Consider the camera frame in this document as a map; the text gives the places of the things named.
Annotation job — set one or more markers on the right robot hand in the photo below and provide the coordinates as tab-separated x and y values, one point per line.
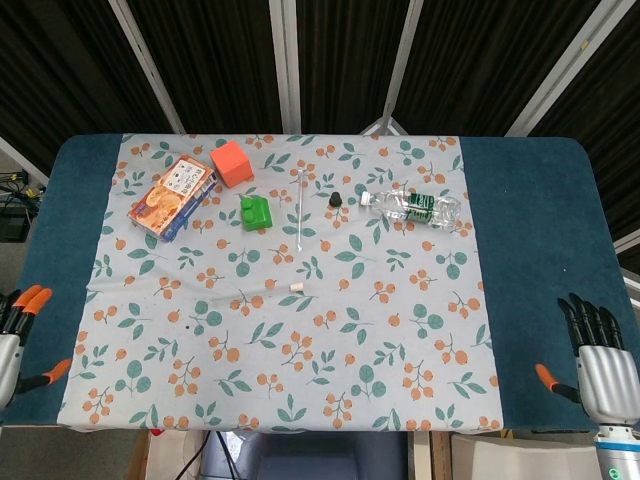
610	385

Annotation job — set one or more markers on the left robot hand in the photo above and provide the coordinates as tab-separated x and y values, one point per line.
10	355

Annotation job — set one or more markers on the clear glass test tube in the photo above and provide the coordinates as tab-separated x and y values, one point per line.
255	294

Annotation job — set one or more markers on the small white cork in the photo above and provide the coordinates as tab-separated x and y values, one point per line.
296	287

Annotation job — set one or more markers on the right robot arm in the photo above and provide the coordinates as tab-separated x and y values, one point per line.
620	457

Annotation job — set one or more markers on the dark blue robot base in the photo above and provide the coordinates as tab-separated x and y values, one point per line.
310	460

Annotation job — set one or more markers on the clear glass rod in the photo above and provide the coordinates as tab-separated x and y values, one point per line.
300	210

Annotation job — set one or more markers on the small black cap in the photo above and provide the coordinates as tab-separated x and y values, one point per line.
335	200

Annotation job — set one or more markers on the beige cardboard box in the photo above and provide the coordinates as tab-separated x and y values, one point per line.
520	457

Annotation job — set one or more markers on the brown cardboard box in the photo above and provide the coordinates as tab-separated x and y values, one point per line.
165	455

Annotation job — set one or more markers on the blue carpet table cover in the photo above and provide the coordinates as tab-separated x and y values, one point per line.
530	200

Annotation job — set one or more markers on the orange biscuit box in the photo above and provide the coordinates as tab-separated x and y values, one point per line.
170	200

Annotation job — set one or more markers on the clear plastic water bottle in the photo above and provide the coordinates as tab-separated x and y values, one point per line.
420	207

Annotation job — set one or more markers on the green toy block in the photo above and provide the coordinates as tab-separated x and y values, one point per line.
256	215

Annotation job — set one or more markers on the floral tablecloth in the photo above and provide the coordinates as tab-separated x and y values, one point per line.
320	360

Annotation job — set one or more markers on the orange cube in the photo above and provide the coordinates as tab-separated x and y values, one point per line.
231	164

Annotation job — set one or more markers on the grey metal stand foot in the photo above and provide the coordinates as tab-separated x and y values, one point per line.
382	127

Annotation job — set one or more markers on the black curtain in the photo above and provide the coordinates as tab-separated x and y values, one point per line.
225	60

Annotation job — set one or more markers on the white metal frame beam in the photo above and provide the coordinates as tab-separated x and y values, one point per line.
631	240
20	156

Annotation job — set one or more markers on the white metal frame post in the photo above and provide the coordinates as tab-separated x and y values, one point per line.
145	60
562	67
404	55
282	65

